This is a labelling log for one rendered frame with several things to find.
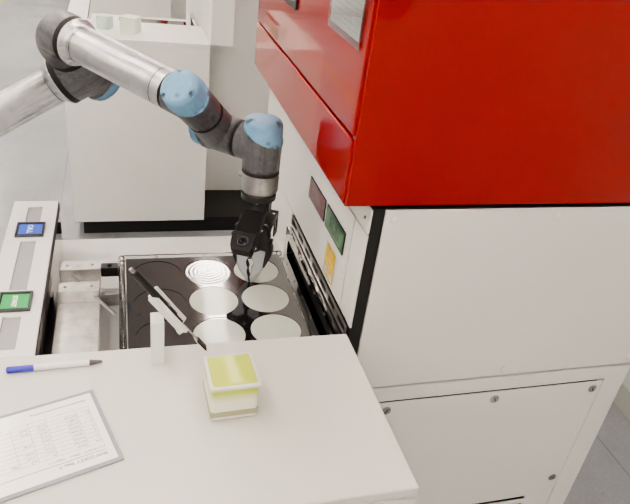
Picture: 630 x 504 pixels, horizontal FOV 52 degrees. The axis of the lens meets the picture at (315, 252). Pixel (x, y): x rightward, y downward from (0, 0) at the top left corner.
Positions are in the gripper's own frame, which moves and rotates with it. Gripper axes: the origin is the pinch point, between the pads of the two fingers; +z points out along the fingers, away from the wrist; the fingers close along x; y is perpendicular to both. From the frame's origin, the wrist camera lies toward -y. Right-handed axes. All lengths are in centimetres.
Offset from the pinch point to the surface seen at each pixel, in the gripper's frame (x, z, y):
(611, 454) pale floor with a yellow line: -122, 91, 73
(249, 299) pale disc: -1.9, 1.3, -5.7
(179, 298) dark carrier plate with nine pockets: 11.5, 1.4, -10.5
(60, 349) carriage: 26.2, 3.3, -30.7
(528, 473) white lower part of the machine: -72, 43, 6
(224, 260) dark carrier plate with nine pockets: 7.8, 1.3, 6.8
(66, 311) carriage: 31.1, 3.3, -20.1
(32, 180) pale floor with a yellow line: 176, 91, 183
